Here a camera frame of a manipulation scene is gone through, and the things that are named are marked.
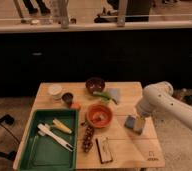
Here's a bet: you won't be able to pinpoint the blue sponge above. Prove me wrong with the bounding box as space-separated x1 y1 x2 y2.
124 116 143 134

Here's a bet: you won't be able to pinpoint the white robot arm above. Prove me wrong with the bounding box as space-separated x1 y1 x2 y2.
136 81 192 130

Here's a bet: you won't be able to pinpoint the grey cloth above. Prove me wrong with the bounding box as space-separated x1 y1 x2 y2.
107 88 120 104

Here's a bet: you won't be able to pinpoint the orange bowl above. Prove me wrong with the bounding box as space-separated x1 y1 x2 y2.
85 104 113 129

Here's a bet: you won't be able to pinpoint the green vegetable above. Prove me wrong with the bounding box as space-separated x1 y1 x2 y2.
93 91 118 105

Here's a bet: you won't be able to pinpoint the dark grape bunch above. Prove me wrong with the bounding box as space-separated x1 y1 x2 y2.
82 126 94 153

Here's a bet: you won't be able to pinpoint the dark red bowl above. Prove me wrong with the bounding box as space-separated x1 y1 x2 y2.
85 77 105 94

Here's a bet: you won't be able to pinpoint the orange carrot piece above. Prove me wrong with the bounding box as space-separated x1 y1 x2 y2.
70 102 81 111

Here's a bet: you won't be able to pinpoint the small dark cup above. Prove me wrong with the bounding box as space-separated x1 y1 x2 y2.
62 92 73 106

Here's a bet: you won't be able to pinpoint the yellow corn cob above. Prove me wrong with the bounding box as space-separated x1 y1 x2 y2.
53 119 72 134

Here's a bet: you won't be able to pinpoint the white cup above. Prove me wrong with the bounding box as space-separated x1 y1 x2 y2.
48 84 62 100

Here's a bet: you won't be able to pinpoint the white tongs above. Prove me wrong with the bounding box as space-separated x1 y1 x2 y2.
37 124 73 152

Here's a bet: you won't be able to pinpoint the green plastic tray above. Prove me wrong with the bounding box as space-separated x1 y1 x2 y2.
18 109 78 171

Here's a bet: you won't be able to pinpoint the black chair base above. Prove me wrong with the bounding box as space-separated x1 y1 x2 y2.
0 114 19 161

